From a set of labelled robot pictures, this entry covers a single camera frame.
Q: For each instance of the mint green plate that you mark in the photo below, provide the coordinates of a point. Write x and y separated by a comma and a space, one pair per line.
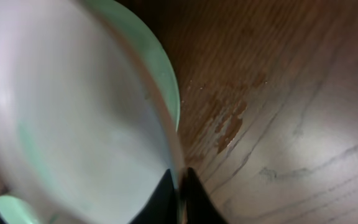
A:
147, 45
16, 211

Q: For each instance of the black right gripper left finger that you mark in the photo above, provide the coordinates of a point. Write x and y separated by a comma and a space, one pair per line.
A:
162, 205

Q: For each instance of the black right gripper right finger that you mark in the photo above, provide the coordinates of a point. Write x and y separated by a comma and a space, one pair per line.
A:
199, 208

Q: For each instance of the white plate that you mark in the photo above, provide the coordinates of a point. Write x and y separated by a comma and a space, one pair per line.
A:
85, 134

